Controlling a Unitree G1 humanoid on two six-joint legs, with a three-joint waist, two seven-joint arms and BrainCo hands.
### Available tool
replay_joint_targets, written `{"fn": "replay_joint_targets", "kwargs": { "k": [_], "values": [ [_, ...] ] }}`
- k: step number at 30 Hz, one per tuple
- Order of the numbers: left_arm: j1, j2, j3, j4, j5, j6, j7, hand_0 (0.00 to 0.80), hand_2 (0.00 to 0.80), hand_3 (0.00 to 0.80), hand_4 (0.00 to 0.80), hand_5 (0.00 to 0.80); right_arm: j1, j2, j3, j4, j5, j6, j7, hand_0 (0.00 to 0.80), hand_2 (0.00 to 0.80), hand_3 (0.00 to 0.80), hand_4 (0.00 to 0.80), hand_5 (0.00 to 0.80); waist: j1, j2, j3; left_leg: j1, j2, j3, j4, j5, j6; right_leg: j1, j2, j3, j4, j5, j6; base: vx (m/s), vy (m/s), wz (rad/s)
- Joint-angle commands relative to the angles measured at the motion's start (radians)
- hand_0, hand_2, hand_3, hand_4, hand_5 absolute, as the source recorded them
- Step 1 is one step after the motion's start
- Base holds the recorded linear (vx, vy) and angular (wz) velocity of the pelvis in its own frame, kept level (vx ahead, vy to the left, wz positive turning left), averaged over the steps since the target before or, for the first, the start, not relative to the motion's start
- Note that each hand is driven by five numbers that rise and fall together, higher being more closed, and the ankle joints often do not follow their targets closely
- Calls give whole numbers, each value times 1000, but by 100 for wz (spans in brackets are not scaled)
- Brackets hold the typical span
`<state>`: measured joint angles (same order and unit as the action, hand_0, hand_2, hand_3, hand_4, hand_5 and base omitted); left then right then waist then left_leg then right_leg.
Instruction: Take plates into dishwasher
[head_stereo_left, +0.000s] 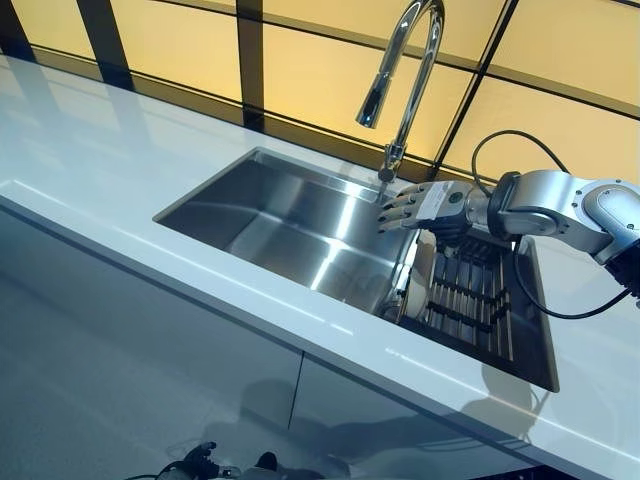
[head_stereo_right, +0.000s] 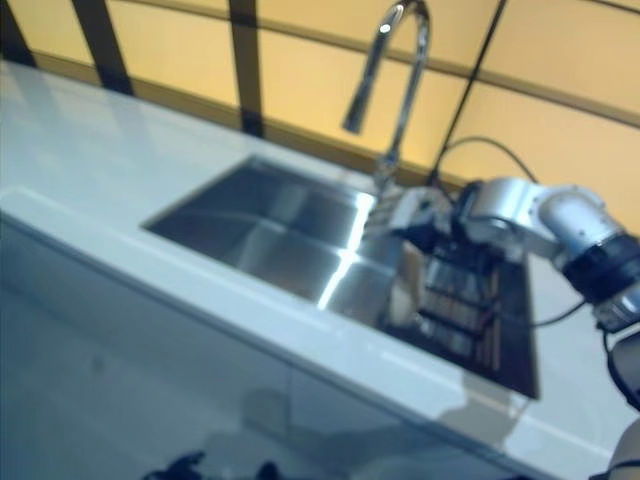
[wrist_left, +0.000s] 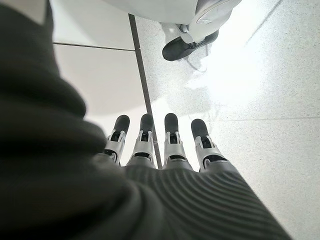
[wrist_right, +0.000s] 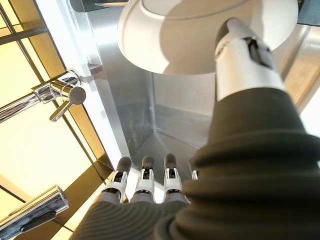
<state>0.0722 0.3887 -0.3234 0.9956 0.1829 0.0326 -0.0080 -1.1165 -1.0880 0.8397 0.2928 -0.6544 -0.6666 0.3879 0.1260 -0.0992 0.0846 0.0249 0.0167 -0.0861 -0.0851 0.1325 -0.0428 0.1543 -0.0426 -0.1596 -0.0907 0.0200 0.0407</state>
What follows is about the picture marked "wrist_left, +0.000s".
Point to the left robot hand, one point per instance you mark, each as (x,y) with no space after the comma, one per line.
(75,187)

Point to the narrow white cabinet door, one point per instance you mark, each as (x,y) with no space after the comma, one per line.
(92,22)

